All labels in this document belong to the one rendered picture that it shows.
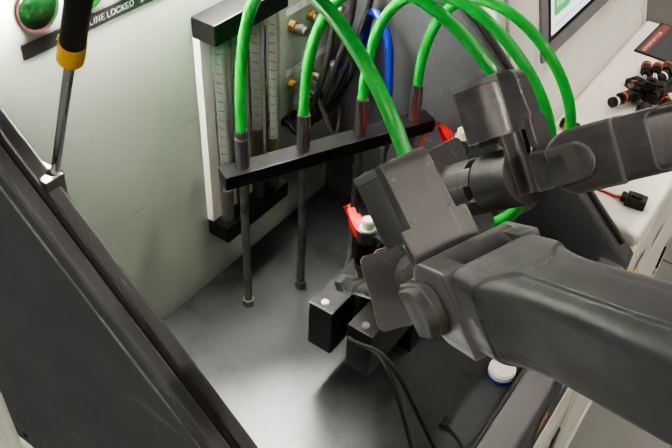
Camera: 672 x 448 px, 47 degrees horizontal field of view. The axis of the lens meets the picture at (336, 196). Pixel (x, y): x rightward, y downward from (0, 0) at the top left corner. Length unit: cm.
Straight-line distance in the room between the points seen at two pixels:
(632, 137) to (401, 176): 24
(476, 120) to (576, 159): 10
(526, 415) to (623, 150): 41
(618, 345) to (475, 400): 81
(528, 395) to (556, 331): 63
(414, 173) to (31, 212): 33
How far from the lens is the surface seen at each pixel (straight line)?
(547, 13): 129
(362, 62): 68
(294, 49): 118
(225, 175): 102
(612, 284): 37
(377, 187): 54
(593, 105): 148
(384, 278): 65
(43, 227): 69
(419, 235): 52
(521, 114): 73
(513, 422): 98
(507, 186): 72
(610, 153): 70
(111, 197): 100
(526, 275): 41
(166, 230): 111
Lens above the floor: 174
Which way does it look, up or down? 40 degrees down
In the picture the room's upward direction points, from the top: 3 degrees clockwise
